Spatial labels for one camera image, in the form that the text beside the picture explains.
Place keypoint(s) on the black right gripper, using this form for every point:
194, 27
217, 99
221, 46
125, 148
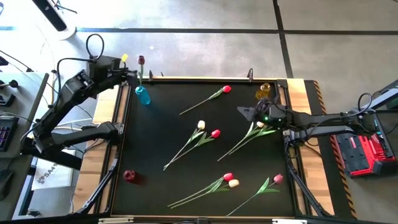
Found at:
272, 117

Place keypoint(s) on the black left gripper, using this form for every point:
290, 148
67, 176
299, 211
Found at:
127, 76

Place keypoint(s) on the white artificial tulip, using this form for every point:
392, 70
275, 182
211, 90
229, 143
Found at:
260, 124
201, 124

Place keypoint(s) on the dark red artificial tulip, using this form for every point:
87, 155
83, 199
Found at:
278, 179
267, 132
141, 60

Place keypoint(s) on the cream artificial tulip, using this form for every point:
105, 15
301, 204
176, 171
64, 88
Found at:
234, 183

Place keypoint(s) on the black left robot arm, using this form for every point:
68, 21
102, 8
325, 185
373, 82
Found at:
71, 90

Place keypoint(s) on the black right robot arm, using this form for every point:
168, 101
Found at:
311, 119

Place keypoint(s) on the blue glass vase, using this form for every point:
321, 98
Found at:
143, 96

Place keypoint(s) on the yellow glass vase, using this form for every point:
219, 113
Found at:
263, 91

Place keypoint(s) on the red glass vase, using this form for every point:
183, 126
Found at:
129, 175

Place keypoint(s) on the black clamp hook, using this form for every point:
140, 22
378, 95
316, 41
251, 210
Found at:
150, 75
250, 74

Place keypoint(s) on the yellow tag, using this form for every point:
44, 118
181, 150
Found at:
124, 58

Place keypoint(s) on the black table mat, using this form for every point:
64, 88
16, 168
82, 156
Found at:
149, 140

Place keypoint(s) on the white round base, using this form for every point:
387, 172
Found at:
69, 33

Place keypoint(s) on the black desk beam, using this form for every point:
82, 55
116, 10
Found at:
68, 161

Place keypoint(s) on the black flat panel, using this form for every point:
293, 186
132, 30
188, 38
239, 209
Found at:
51, 14

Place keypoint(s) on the grey desk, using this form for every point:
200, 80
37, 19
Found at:
23, 102

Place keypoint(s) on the black hazard striped strip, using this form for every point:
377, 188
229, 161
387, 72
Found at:
339, 193

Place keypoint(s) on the red black tool case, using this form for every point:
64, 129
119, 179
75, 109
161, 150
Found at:
363, 155

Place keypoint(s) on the black knob tool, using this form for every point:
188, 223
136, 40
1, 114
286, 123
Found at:
12, 83

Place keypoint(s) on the white printed bag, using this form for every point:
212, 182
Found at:
56, 177

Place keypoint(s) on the grey metal beam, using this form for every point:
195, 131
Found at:
385, 93

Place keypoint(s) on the black keyboard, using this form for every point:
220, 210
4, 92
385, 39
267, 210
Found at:
7, 133

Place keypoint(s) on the black computer mouse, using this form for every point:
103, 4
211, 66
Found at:
5, 183

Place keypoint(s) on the black frame post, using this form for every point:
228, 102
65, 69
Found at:
97, 186
306, 188

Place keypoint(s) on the silver metal bracket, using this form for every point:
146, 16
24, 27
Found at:
115, 220
289, 221

